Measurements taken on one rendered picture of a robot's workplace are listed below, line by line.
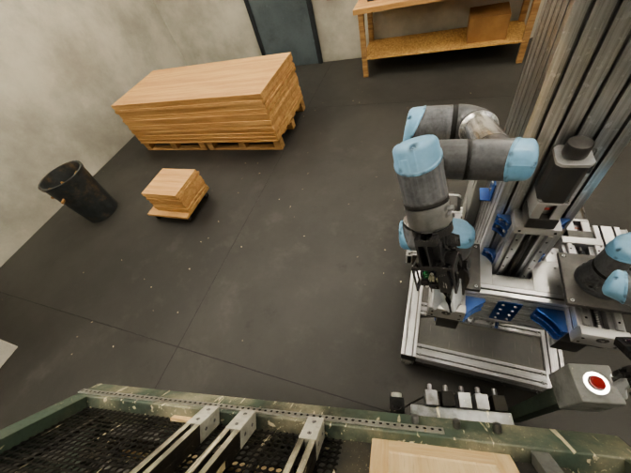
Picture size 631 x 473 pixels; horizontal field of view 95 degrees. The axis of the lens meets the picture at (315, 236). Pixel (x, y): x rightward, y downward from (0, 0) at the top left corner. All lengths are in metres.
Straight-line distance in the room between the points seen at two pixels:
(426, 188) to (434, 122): 0.47
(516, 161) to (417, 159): 0.19
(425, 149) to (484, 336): 1.75
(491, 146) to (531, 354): 1.71
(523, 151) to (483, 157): 0.06
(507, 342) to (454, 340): 0.29
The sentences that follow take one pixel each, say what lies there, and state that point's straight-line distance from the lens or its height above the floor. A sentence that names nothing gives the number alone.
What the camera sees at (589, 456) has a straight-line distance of 1.39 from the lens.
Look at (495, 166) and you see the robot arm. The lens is 0.60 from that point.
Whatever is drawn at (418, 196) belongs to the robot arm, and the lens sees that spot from 0.51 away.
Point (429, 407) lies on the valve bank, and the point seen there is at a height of 0.74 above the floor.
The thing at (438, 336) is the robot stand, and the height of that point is 0.21.
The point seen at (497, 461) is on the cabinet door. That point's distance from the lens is 1.28.
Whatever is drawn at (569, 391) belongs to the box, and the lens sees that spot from 1.45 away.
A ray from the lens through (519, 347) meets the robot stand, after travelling 2.17.
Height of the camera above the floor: 2.17
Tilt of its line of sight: 50 degrees down
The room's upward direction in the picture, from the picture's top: 21 degrees counter-clockwise
